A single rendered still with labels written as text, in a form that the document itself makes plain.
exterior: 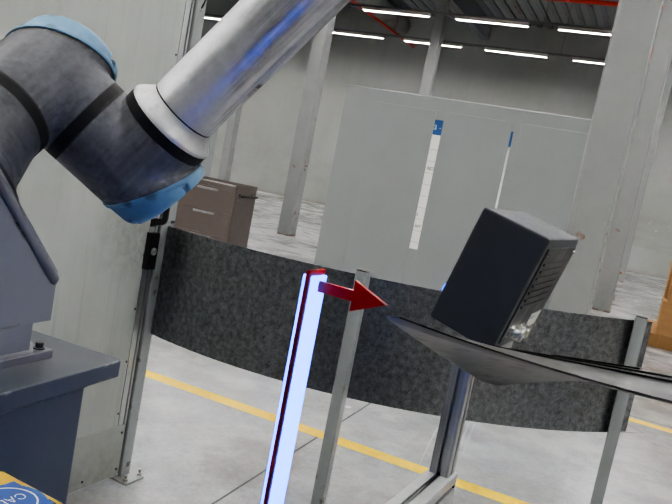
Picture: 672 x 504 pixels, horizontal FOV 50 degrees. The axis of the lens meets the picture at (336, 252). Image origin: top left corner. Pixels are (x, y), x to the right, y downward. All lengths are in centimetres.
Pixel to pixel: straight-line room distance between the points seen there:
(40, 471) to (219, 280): 168
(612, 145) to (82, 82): 416
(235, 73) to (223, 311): 171
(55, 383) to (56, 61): 35
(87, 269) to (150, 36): 77
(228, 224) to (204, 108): 637
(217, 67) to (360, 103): 624
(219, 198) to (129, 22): 495
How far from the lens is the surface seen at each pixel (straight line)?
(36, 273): 84
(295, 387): 57
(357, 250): 698
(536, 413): 253
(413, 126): 686
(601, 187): 479
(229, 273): 247
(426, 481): 109
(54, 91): 88
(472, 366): 59
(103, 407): 270
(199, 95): 86
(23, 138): 84
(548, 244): 109
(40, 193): 226
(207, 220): 733
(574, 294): 482
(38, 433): 86
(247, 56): 84
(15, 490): 42
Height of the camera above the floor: 127
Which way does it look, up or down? 7 degrees down
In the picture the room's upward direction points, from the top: 11 degrees clockwise
